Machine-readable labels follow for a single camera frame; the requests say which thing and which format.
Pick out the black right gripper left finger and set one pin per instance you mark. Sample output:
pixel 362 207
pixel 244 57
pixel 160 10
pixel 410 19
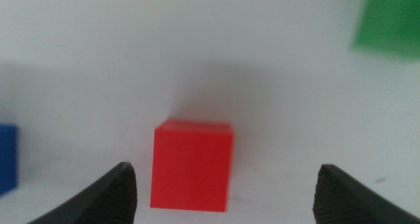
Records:
pixel 105 204

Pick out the red cube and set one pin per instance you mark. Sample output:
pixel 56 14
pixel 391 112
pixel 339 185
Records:
pixel 192 168

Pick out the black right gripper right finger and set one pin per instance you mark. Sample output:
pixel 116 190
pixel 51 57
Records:
pixel 344 204

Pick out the blue cube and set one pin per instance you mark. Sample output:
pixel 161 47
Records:
pixel 7 158

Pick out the green cube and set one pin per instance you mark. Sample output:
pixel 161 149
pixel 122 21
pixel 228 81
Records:
pixel 390 20

